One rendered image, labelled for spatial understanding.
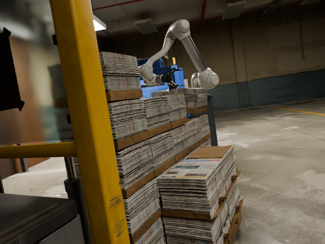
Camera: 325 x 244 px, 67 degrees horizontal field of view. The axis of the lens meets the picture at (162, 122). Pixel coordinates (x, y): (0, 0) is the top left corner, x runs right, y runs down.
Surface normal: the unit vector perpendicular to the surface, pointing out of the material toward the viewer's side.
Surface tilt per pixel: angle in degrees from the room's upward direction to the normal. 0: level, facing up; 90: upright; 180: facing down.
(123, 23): 90
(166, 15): 90
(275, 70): 90
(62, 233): 90
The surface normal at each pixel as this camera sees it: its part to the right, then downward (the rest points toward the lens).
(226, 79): -0.12, 0.11
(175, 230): -0.44, 0.15
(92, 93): 0.88, -0.08
